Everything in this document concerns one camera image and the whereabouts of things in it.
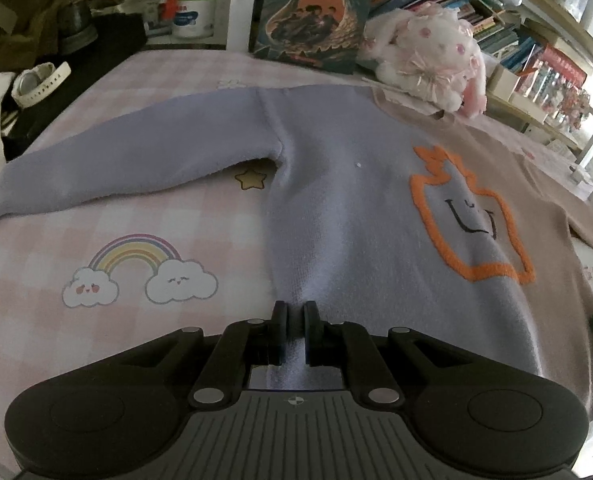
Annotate olive bag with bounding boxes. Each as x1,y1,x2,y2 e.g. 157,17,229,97
0,0,94,75

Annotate lavender and beige sweater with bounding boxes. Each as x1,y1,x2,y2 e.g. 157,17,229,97
0,82,593,426

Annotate row of books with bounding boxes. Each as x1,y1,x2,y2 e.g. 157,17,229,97
371,0,542,73

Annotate white and pink plush bunny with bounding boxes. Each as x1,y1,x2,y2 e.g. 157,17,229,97
359,2,488,118

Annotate white tub with green lid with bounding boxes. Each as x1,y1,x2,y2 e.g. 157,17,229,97
170,0,218,39

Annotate white wristwatch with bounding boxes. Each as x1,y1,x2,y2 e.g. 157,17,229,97
13,61,72,109

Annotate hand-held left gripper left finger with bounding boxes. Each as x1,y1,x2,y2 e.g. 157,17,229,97
111,301,291,408

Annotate black cloth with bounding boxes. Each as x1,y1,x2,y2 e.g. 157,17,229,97
0,12,148,158

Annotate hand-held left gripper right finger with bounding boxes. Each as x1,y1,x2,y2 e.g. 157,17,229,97
303,301,477,407

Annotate dark illustrated book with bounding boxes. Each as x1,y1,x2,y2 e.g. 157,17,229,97
249,0,378,73

